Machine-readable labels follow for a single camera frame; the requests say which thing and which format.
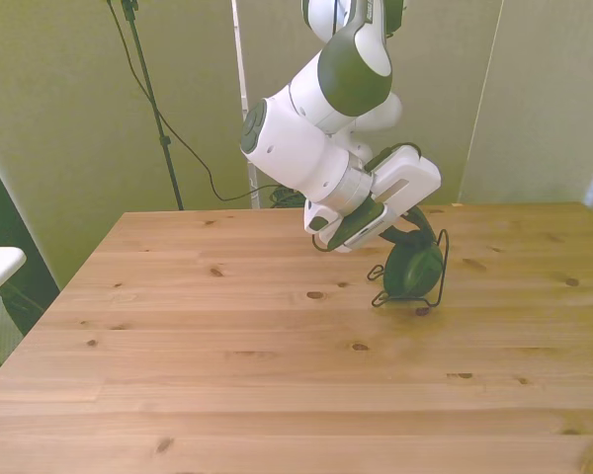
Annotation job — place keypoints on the white vertical pole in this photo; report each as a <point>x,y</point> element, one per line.
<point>244,99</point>

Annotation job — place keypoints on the white wrist camera unit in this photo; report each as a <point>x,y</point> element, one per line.
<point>356,224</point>

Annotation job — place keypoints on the black tripod stand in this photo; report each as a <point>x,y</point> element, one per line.
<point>153,103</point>

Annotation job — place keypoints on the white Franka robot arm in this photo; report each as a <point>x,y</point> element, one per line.
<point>296,148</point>

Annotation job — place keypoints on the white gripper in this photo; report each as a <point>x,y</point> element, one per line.
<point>407,180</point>

